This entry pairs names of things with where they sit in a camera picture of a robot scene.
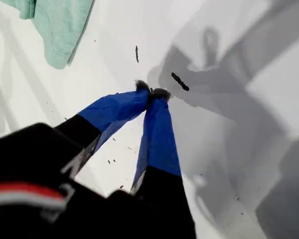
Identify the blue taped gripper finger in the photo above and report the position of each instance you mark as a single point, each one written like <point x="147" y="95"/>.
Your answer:
<point x="159" y="139"/>
<point x="114" y="109"/>

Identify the pale green T-shirt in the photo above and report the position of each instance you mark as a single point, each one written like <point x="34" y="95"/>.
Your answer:
<point x="59" y="30"/>

